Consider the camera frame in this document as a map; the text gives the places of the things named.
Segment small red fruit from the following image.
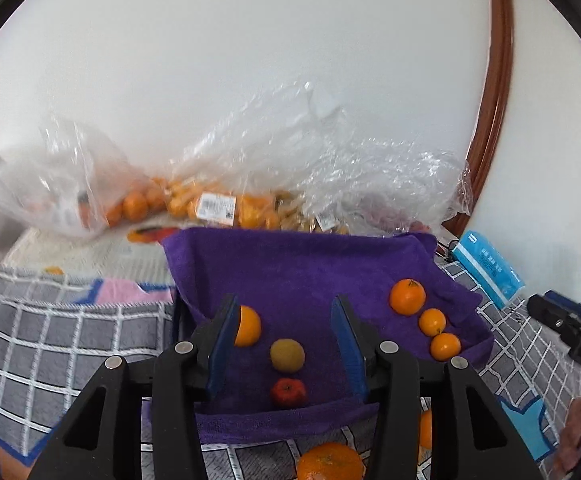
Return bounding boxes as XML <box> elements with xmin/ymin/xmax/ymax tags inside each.
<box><xmin>271</xmin><ymin>378</ymin><xmax>307</xmax><ymax>408</ymax></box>

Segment clear bag of oranges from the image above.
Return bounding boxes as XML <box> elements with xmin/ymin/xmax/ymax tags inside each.
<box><xmin>0</xmin><ymin>115</ymin><xmax>166</xmax><ymax>240</ymax></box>

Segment grey checkered tablecloth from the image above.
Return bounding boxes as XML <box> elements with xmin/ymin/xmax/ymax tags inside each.
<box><xmin>0</xmin><ymin>261</ymin><xmax>581</xmax><ymax>479</ymax></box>

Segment purple towel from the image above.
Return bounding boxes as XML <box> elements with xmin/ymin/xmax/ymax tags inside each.
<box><xmin>162</xmin><ymin>228</ymin><xmax>494</xmax><ymax>443</ymax></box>

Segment large orange with stem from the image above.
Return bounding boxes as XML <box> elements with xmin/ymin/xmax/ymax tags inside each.
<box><xmin>297</xmin><ymin>442</ymin><xmax>365</xmax><ymax>480</ymax></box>

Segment blue tissue pack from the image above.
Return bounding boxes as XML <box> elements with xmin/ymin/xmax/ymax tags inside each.
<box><xmin>451</xmin><ymin>231</ymin><xmax>525</xmax><ymax>310</ymax></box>

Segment yellow-green small fruit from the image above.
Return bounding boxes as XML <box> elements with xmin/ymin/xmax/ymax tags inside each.
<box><xmin>270</xmin><ymin>338</ymin><xmax>305</xmax><ymax>374</ymax></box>

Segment small mandarin orange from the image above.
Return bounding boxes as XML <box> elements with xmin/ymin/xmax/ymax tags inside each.
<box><xmin>389</xmin><ymin>278</ymin><xmax>427</xmax><ymax>316</ymax></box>

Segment brown wooden door frame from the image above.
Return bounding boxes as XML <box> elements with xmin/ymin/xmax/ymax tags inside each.
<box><xmin>442</xmin><ymin>0</ymin><xmax>516</xmax><ymax>238</ymax></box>

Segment clear plastic bag centre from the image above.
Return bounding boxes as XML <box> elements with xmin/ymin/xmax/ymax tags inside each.
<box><xmin>166</xmin><ymin>79</ymin><xmax>351</xmax><ymax>233</ymax></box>

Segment clear bag red fruit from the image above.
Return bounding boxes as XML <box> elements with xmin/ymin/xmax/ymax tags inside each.
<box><xmin>301</xmin><ymin>138</ymin><xmax>473</xmax><ymax>236</ymax></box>

